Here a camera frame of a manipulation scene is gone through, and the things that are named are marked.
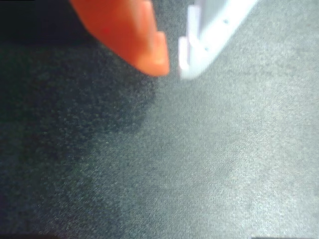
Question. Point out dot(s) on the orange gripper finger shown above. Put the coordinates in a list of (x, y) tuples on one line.
[(129, 32)]

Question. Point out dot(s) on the dark grey felt mat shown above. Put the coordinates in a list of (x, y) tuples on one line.
[(174, 161)]

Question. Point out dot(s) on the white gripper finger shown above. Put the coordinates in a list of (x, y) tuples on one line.
[(214, 27)]

